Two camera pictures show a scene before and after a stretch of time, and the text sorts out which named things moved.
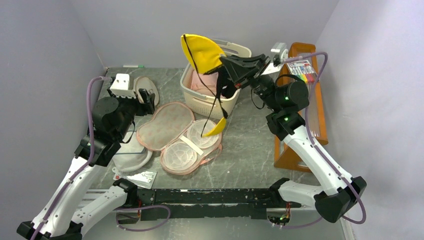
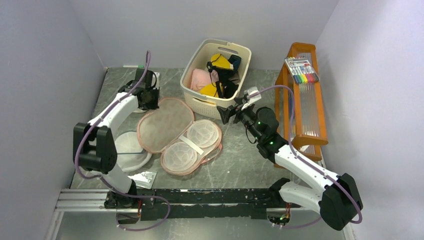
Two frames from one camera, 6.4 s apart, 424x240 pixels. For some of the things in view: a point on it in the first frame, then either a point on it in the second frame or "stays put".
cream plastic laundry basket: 209,107 stays put
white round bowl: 132,156 stays put
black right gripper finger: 242,68 to 225,114
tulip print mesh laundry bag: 170,129 stays put
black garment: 225,85 stays put
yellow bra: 202,54 to 217,60
